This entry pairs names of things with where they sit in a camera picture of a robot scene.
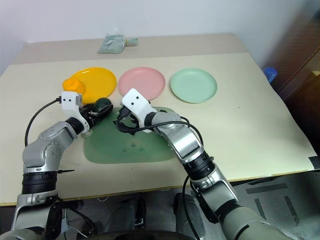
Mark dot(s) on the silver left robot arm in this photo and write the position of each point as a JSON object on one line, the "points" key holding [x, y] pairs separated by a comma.
{"points": [[50, 147]]}

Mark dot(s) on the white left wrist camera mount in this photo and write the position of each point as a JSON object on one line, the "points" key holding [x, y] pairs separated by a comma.
{"points": [[70, 102]]}

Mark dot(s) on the light green plate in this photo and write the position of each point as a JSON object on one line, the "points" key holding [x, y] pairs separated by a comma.
{"points": [[193, 85]]}

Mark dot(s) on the blue ribbed bottle cap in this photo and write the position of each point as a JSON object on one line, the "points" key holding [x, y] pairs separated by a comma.
{"points": [[270, 74]]}

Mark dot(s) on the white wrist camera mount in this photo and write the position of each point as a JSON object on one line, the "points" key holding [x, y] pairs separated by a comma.
{"points": [[70, 102], [136, 101]]}

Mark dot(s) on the small clear plastic bag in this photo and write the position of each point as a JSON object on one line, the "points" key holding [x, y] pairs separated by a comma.
{"points": [[131, 41]]}

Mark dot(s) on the brown wooden cabinet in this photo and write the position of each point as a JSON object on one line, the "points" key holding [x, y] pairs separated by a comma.
{"points": [[300, 75]]}

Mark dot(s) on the dark green round item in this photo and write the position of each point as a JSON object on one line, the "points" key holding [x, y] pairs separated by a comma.
{"points": [[103, 103]]}

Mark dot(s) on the green translucent mat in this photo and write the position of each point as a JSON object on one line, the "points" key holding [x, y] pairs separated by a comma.
{"points": [[120, 147]]}

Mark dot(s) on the pink plate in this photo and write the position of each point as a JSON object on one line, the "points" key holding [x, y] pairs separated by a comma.
{"points": [[142, 81]]}

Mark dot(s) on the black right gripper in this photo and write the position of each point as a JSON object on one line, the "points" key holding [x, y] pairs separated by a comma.
{"points": [[124, 115]]}

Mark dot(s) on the cream table cover sheet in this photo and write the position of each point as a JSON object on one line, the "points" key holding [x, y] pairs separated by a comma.
{"points": [[250, 130]]}

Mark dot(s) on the yellow plate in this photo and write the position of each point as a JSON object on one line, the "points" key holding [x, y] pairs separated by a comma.
{"points": [[97, 82]]}

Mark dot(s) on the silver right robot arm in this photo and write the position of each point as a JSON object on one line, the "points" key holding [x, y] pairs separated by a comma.
{"points": [[185, 142]]}

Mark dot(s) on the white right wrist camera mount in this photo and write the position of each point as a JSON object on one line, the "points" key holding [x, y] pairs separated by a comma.
{"points": [[136, 101]]}

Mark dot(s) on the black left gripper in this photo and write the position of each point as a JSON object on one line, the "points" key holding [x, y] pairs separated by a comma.
{"points": [[88, 114]]}

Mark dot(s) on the yellow lumpy item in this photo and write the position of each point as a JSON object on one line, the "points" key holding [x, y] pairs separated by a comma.
{"points": [[73, 85]]}

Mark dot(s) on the clear bag with green contents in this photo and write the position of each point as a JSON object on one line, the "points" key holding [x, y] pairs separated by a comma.
{"points": [[111, 45]]}

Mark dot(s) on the grey floor tape strip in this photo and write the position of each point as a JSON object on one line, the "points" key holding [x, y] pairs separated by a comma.
{"points": [[260, 207], [292, 208], [266, 188]]}

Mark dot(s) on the dark rounded robot leg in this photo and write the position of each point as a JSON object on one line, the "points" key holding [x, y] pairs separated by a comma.
{"points": [[188, 212], [127, 215]]}

